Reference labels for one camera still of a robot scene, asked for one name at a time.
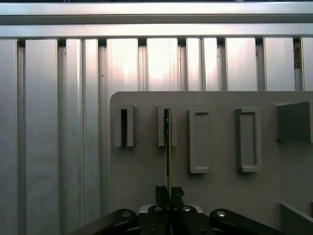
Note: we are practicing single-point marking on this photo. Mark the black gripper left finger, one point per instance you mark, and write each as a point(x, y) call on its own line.
point(156, 220)

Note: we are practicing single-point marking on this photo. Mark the green RAM stick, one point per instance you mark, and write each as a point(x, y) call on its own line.
point(169, 159)

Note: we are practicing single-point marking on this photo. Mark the grey parts rack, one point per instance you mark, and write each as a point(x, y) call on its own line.
point(220, 195)

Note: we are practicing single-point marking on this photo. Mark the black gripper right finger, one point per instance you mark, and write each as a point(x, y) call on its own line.
point(185, 220)

